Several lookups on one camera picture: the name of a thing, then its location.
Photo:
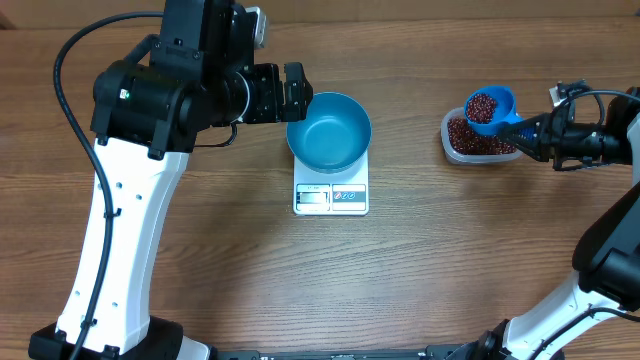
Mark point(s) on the teal metal bowl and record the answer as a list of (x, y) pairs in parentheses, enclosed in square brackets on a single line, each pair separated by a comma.
[(335, 135)]

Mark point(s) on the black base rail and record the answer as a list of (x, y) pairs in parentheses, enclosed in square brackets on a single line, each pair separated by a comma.
[(431, 352)]

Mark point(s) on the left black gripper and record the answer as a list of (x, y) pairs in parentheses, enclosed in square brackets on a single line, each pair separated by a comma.
[(297, 103)]

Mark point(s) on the red adzuki beans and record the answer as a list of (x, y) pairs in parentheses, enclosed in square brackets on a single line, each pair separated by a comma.
[(467, 142)]

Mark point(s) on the red beans in scoop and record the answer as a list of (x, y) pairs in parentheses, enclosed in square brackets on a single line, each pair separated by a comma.
[(480, 108)]

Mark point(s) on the white digital kitchen scale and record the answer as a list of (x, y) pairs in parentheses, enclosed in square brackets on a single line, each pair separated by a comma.
[(344, 193)]

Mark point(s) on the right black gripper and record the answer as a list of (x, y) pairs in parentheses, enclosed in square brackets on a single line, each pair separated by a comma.
[(551, 136)]

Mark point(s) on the clear plastic food container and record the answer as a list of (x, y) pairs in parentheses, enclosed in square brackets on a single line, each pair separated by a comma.
[(457, 158)]

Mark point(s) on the blue plastic measuring scoop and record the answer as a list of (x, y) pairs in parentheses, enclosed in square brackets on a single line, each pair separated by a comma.
[(505, 112)]

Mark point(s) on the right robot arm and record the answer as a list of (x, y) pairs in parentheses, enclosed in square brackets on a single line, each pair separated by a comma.
[(604, 283)]

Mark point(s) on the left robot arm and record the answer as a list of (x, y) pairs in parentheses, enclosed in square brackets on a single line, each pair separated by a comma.
[(196, 73)]

